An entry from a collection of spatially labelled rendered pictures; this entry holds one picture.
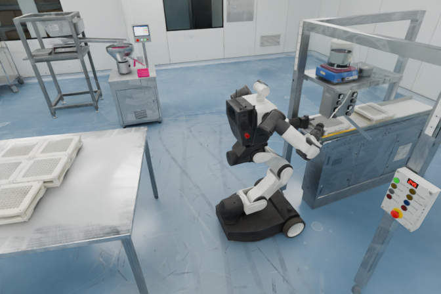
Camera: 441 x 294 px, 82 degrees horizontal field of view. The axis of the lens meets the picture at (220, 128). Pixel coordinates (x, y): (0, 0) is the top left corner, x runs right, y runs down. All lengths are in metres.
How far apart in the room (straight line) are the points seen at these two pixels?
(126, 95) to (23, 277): 2.26
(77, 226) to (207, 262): 1.07
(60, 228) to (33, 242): 0.12
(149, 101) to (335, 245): 2.86
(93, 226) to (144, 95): 2.50
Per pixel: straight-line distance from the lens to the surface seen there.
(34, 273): 2.66
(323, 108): 1.93
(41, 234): 1.67
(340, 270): 2.39
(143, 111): 3.88
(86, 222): 1.61
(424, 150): 1.46
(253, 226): 2.24
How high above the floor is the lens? 1.93
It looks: 31 degrees down
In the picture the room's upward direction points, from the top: 1 degrees counter-clockwise
